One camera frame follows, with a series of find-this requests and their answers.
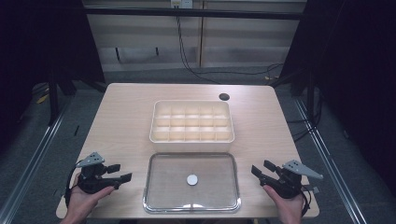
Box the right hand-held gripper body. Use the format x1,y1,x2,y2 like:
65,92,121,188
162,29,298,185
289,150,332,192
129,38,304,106
270,160,324,200

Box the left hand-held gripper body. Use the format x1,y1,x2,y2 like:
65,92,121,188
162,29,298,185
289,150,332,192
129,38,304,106
76,151,121,195

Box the person's left hand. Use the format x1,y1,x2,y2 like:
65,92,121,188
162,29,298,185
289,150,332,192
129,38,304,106
61,173,116,224

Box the person's right hand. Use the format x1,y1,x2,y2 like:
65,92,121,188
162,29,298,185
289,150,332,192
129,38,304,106
262,184,305,224

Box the clear plastic lid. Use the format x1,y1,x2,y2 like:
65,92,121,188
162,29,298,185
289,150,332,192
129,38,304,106
142,151,242,215

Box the white divided storage box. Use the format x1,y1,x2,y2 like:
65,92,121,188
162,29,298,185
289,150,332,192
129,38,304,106
148,99,235,154

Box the black metal stand leg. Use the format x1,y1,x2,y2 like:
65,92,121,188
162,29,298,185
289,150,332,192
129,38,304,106
47,78,61,126

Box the yellow floor item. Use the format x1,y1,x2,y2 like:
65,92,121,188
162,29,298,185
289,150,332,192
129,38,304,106
35,93,50,105

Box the dark curtain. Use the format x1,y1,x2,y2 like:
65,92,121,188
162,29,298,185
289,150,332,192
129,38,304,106
278,0,396,188
0,0,106,150

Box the black metal crossbar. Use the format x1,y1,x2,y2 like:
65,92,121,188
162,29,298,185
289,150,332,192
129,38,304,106
81,7,308,21

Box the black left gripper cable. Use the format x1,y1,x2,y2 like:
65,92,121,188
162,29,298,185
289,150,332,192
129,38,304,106
64,160,84,207

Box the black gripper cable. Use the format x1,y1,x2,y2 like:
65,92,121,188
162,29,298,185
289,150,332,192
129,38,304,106
299,186,313,217
64,160,84,207

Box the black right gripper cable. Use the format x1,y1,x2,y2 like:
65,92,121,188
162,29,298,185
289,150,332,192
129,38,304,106
299,186,313,217

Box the metal floor rail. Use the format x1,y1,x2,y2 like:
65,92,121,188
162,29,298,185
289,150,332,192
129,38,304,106
293,97,370,224
0,101,73,224

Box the black floor cables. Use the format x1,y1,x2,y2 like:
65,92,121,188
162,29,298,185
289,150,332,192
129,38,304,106
285,87,324,144

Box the long black wall cable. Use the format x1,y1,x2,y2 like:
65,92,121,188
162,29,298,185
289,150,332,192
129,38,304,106
175,7,285,85

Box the white wall power outlet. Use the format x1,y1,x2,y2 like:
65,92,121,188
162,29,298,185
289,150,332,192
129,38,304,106
170,0,194,9

